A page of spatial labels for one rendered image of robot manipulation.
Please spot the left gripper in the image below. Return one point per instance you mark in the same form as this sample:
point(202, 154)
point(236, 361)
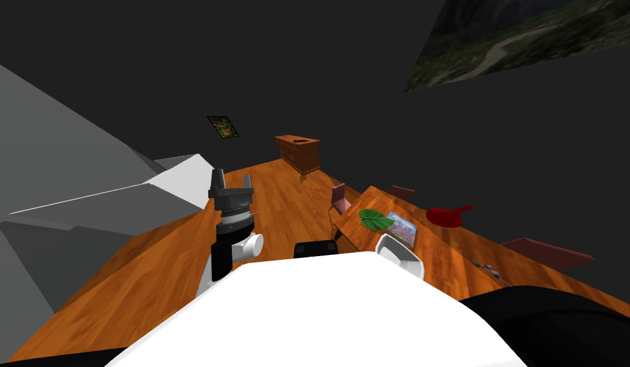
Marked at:
point(232, 199)

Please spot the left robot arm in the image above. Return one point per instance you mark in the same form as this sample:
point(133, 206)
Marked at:
point(224, 255)

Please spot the wooden sideboard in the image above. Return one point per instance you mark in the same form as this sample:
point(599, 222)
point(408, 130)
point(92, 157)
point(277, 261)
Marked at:
point(300, 152)

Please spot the pink chair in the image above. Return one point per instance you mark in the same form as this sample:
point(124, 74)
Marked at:
point(339, 199)

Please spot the green leaf-shaped plate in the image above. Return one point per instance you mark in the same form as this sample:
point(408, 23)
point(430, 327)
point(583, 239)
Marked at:
point(374, 219)

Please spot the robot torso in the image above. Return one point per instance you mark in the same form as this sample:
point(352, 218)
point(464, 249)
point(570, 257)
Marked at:
point(314, 316)

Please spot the dark red chair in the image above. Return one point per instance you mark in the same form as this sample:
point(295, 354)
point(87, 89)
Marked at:
point(546, 252)
point(402, 192)

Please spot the colourful picture book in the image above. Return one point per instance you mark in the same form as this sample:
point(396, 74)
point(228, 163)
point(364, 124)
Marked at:
point(404, 230)

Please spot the white bowl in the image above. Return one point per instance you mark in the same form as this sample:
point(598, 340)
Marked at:
point(400, 255)

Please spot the red pan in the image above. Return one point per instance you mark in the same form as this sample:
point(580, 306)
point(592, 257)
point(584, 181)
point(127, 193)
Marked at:
point(444, 216)

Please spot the wooden dining table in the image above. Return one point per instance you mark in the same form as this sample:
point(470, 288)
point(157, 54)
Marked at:
point(447, 250)

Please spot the small grey blue utensil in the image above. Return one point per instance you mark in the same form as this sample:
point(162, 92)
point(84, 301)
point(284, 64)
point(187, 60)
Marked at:
point(485, 268)

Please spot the small green wall picture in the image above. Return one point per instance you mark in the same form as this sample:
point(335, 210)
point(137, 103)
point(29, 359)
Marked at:
point(223, 127)

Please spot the large landscape wall picture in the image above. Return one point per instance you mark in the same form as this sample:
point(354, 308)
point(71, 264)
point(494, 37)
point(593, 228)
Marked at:
point(518, 35)

